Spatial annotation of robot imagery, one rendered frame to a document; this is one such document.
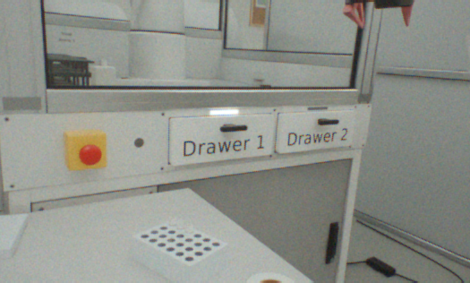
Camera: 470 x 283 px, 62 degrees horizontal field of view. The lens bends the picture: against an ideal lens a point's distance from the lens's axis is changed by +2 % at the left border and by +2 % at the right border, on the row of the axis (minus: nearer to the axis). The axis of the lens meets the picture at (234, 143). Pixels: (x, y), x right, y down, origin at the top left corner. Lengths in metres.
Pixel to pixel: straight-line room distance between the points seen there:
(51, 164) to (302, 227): 0.77
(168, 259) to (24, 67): 0.44
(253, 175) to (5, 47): 0.64
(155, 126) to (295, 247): 0.64
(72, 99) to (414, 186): 2.16
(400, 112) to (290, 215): 1.54
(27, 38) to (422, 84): 2.15
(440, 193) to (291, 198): 1.48
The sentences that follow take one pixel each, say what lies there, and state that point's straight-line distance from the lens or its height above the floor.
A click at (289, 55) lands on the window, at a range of 1.07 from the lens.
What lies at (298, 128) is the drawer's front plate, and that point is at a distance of 1.08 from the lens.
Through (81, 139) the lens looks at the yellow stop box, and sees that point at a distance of 0.79.
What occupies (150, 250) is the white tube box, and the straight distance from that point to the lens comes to 0.60.
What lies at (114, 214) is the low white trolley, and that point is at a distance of 0.80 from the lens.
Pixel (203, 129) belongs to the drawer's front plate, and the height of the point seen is 0.90.
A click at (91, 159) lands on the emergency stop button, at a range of 0.77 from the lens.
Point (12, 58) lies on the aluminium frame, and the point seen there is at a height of 1.04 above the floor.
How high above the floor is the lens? 1.08
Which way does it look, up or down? 14 degrees down
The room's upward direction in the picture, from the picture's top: 4 degrees clockwise
